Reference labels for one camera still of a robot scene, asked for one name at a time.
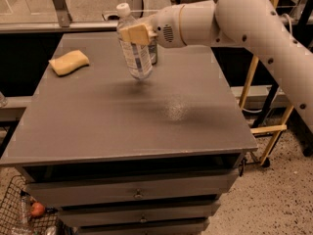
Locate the red apple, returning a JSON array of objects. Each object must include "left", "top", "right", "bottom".
[{"left": 30, "top": 202, "right": 45, "bottom": 217}]

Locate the blue label plastic water bottle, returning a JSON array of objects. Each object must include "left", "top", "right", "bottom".
[{"left": 116, "top": 3, "right": 153, "bottom": 80}]

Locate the grey drawer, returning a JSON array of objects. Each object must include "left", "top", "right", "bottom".
[
  {"left": 59, "top": 200, "right": 220, "bottom": 227},
  {"left": 26, "top": 169, "right": 238, "bottom": 208},
  {"left": 78, "top": 218, "right": 209, "bottom": 235}
]

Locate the metal railing frame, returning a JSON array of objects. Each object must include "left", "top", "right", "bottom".
[{"left": 0, "top": 0, "right": 313, "bottom": 34}]

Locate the yellow sponge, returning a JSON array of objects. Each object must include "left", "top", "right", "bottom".
[{"left": 49, "top": 50, "right": 90, "bottom": 76}]

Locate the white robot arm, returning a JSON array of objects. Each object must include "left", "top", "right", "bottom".
[{"left": 119, "top": 0, "right": 313, "bottom": 131}]

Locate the middle grey drawer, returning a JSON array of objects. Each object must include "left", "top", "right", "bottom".
[{"left": 59, "top": 200, "right": 220, "bottom": 227}]

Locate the wooden easel frame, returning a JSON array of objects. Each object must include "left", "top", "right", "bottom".
[{"left": 238, "top": 0, "right": 294, "bottom": 167}]

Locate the top grey drawer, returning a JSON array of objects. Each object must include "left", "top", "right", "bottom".
[{"left": 26, "top": 169, "right": 238, "bottom": 208}]

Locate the green soda can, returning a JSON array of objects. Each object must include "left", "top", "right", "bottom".
[{"left": 148, "top": 40, "right": 157, "bottom": 65}]

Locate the black wire basket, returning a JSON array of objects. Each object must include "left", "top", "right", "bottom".
[{"left": 0, "top": 175, "right": 65, "bottom": 235}]

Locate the clear bottle in basket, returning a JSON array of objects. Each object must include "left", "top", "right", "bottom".
[{"left": 19, "top": 192, "right": 31, "bottom": 227}]

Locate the grey drawer cabinet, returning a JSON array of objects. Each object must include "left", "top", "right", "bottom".
[{"left": 0, "top": 27, "right": 259, "bottom": 235}]

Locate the bottom grey drawer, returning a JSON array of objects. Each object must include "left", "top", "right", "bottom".
[{"left": 78, "top": 218, "right": 209, "bottom": 235}]

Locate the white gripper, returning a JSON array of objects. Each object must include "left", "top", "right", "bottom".
[{"left": 119, "top": 5, "right": 186, "bottom": 48}]

